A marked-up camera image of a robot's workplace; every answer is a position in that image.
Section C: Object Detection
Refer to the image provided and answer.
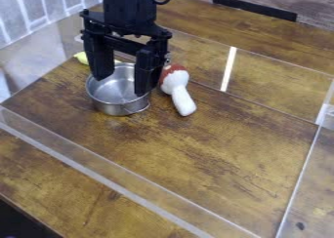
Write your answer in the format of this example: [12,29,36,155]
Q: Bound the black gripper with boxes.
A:
[80,0,172,97]

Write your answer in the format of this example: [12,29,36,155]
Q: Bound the small steel pot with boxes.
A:
[86,62,150,116]

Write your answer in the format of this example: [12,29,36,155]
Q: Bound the red white plush mushroom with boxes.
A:
[159,64,196,116]

